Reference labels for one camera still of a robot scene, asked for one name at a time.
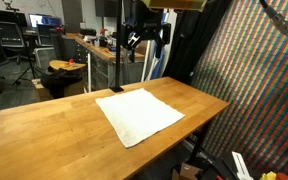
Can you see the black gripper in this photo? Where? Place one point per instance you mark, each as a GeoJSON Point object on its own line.
{"type": "Point", "coordinates": [143, 23]}

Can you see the white square towel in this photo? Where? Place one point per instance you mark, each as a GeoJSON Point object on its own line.
{"type": "Point", "coordinates": [137, 115]}

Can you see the blue foam board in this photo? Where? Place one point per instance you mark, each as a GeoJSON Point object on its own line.
{"type": "Point", "coordinates": [159, 52]}

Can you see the black curtain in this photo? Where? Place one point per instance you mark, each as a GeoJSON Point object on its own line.
{"type": "Point", "coordinates": [192, 34]}

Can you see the grey drawer workbench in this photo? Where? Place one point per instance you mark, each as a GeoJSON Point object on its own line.
{"type": "Point", "coordinates": [100, 66]}

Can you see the round wooden side table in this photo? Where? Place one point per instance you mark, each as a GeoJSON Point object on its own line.
{"type": "Point", "coordinates": [66, 65]}

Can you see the black bag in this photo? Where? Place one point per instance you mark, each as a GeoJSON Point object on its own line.
{"type": "Point", "coordinates": [58, 80]}

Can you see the computer monitor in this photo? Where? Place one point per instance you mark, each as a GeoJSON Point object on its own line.
{"type": "Point", "coordinates": [38, 19]}

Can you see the black tripod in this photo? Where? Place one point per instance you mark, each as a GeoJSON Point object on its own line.
{"type": "Point", "coordinates": [30, 72]}

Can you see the colourful woven backdrop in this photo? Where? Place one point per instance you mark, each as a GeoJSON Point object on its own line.
{"type": "Point", "coordinates": [246, 64]}

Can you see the black office chair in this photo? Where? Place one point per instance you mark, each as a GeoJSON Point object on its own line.
{"type": "Point", "coordinates": [12, 39]}

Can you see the black table leg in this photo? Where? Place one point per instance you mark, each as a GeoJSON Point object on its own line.
{"type": "Point", "coordinates": [198, 144]}

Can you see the cardboard box on floor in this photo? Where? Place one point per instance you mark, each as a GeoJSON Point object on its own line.
{"type": "Point", "coordinates": [184, 171]}

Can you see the white power strip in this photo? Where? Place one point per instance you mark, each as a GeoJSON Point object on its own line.
{"type": "Point", "coordinates": [242, 171]}

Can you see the black vertical camera pole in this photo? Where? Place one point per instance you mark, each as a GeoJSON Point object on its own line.
{"type": "Point", "coordinates": [116, 87]}

